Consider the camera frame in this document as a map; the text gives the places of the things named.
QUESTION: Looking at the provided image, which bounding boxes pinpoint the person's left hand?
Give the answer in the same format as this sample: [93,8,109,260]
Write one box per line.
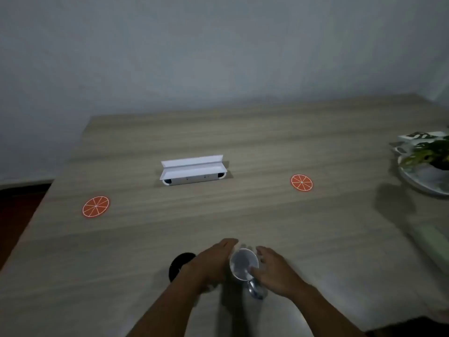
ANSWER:
[185,238,239,294]

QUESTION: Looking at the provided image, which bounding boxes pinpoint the person's right hand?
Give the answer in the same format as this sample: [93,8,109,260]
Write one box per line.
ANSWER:
[249,246,313,300]

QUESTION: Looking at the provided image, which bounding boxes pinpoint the silver metal mug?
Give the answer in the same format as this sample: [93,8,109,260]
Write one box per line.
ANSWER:
[229,247,268,300]

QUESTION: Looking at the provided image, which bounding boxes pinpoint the dark blue mug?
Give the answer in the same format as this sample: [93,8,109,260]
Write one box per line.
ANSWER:
[168,252,197,282]

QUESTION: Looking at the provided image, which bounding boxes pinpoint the orange slice coaster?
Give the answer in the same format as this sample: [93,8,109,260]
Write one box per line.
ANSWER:
[82,195,111,219]
[290,174,313,192]

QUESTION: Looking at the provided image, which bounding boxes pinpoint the person's right forearm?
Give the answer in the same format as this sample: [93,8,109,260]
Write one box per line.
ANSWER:
[291,282,367,337]

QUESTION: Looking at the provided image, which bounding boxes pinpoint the person's left forearm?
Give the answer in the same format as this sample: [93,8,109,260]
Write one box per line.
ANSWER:
[126,271,208,337]

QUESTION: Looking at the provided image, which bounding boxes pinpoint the white box with open lid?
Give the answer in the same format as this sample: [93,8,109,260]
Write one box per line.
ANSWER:
[159,154,228,186]

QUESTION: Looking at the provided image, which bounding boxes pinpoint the pale green object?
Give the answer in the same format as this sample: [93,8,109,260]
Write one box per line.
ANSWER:
[408,222,449,274]

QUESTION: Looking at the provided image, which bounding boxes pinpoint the white plate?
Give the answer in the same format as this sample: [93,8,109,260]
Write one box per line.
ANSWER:
[397,154,449,197]

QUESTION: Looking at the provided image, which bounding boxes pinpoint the green leafy plant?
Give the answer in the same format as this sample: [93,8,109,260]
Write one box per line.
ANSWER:
[399,136,449,171]

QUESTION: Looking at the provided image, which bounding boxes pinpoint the white printed paper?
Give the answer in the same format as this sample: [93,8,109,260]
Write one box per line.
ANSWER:
[389,131,448,155]

